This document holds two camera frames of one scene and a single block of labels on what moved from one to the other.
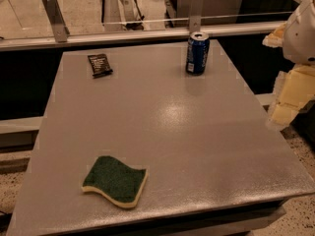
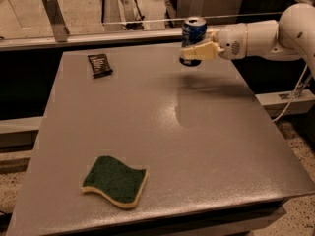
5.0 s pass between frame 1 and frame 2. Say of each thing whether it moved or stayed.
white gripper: moved
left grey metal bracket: stayed
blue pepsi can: moved
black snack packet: stayed
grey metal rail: stayed
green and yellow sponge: stayed
